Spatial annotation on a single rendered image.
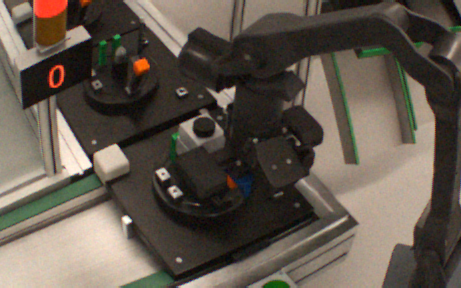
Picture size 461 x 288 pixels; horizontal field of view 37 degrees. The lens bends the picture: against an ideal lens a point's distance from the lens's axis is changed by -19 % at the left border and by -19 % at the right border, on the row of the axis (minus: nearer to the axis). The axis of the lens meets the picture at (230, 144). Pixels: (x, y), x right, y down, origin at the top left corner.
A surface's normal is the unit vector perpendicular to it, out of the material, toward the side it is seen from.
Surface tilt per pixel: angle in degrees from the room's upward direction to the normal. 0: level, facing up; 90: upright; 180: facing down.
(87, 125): 0
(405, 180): 0
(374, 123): 45
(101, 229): 0
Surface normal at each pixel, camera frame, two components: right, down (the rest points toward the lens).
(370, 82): 0.34, 0.00
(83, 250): 0.08, -0.69
